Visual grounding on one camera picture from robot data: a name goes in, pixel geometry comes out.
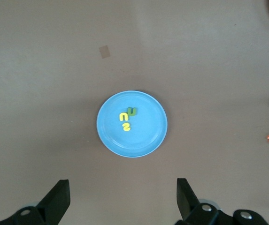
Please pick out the blue round plate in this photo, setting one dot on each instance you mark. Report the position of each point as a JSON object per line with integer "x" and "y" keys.
{"x": 148, "y": 131}

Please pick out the yellow foam letter n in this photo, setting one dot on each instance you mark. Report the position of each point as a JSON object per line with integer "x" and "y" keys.
{"x": 120, "y": 116}

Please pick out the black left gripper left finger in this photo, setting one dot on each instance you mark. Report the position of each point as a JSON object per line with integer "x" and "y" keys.
{"x": 52, "y": 206}

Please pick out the green foam letter u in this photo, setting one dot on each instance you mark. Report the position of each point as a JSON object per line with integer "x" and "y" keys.
{"x": 132, "y": 114}

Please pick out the yellow foam letter s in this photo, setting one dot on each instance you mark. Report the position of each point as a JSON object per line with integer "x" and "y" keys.
{"x": 126, "y": 127}

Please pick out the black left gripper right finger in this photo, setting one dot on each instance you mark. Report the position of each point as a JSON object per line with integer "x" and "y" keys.
{"x": 188, "y": 204}

